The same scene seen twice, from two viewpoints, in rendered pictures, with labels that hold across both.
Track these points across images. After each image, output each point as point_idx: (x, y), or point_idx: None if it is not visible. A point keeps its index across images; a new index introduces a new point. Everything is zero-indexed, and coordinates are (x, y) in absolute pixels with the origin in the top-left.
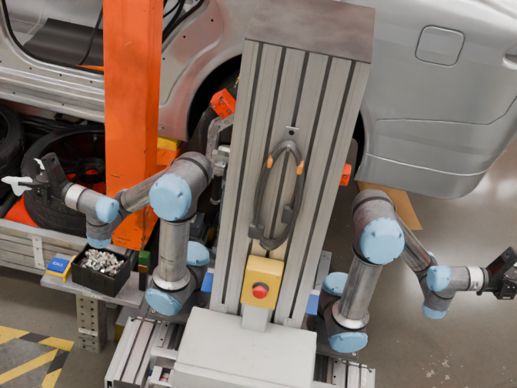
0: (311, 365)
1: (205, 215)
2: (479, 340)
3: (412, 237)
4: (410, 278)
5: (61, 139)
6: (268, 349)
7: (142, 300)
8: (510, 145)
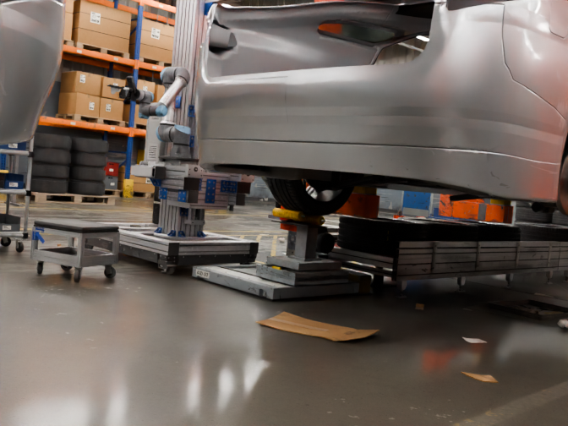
0: (155, 102)
1: (324, 236)
2: (125, 299)
3: (167, 90)
4: (215, 307)
5: (412, 221)
6: None
7: (270, 215)
8: (196, 117)
